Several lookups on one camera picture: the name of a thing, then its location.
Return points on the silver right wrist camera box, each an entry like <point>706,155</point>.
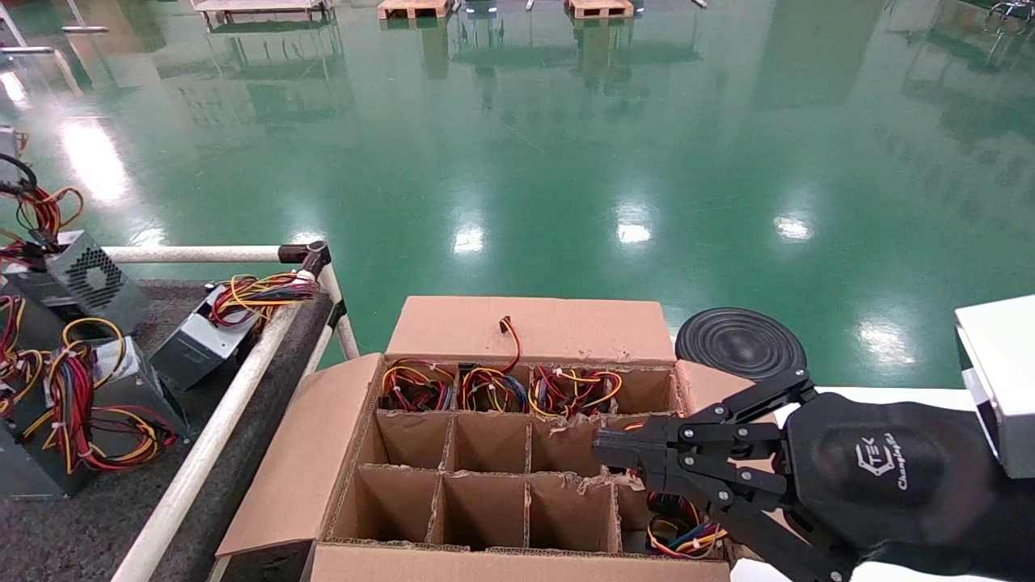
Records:
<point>1003,380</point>

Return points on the power supply with vent grille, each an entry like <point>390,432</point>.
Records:
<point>97,279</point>

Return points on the dark power supply box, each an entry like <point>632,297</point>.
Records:
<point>32,469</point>

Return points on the blue-lit mobile robot base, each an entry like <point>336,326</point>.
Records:
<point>480,6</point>

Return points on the partitioned brown cardboard box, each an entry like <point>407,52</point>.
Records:
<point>550,327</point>

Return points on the black ribbed round disc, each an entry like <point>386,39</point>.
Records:
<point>736,339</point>

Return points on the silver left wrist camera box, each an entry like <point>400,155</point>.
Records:
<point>8,144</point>

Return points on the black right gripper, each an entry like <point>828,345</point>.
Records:
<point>881,477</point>

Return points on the metal cart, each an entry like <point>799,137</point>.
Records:
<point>1011,10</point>

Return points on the black pipe corner connector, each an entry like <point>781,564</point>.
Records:
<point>311,257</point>

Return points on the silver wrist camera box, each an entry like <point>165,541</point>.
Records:
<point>8,144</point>
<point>1003,380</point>

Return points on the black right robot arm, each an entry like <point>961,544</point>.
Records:
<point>1019,533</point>

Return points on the short white pipe leg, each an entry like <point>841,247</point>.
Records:
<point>335,307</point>

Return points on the silver power supply, red bundle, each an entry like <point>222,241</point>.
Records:
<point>137,388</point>

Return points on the long white frame pipe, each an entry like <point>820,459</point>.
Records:
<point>202,255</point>
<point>202,453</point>

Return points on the black pipe clamp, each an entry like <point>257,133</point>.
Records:
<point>337,314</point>

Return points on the short metal bar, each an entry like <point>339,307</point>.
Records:
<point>24,51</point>
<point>84,30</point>

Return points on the low grey platform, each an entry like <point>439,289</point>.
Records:
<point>259,6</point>

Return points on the wooden pallet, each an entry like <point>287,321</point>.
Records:
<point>599,8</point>
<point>414,8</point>

